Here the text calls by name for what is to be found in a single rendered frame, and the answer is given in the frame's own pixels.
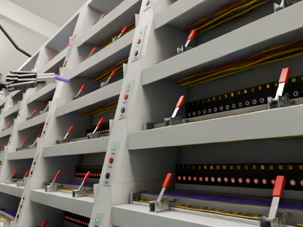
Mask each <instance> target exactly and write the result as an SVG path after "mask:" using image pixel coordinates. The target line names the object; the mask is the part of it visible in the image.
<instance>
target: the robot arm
mask: <svg viewBox="0 0 303 227"><path fill-rule="evenodd" d="M54 74H55V73H45V74H37V72H35V71H14V70H10V73H9V74H3V75H2V74H1V73H0V91H2V90H3V88H5V89H8V91H9V92H13V91H17V90H23V89H29V88H35V87H37V86H38V84H49V83H55V76H53V75H54Z"/></svg>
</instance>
